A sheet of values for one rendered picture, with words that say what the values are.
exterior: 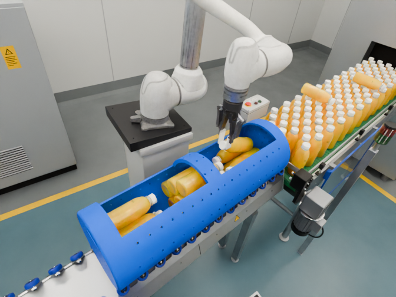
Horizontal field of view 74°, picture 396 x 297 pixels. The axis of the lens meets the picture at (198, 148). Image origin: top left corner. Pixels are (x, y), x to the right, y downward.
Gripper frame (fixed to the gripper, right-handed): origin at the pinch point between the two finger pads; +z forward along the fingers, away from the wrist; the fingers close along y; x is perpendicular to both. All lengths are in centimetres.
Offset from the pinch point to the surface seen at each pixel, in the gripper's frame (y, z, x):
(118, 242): 13, 1, -57
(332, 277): 69, 121, 71
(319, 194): 35, 35, 44
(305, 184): 29.5, 24.2, 31.9
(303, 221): 37, 55, 39
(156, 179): -7.9, 12.6, -29.8
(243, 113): -22.1, 15.2, 40.6
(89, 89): -259, 113, 34
